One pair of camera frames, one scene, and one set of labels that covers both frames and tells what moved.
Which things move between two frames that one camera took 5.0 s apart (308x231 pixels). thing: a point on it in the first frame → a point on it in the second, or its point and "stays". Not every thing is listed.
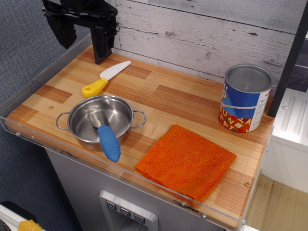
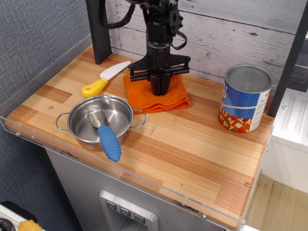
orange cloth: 184,164 → 143,99
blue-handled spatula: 109,141 stays
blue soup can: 245,96 stays
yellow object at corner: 29,225 stays
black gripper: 97,13 → 159,62
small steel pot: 121,119 stays
